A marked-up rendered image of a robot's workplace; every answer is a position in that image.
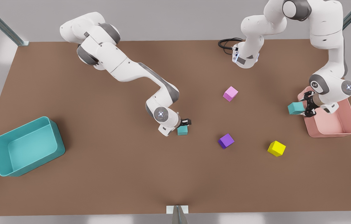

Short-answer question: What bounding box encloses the black cable loop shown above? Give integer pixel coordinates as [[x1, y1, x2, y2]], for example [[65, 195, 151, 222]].
[[218, 38, 244, 55]]

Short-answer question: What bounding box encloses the purple cube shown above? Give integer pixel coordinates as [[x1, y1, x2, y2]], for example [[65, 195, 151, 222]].
[[218, 133, 235, 149]]

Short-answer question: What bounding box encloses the teal plastic bin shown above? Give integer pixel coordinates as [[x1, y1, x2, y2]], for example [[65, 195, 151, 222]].
[[0, 116, 66, 177]]

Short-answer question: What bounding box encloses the large teal cube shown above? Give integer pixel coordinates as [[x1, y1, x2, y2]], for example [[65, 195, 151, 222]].
[[288, 101, 306, 115]]

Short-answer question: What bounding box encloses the yellow cube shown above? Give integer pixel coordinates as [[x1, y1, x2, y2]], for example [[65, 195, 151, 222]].
[[267, 140, 286, 157]]

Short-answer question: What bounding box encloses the pink cube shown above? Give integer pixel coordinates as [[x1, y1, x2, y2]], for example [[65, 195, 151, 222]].
[[223, 86, 239, 102]]

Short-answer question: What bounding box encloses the pink plastic bin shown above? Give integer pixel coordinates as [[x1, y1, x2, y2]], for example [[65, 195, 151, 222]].
[[297, 86, 351, 138]]

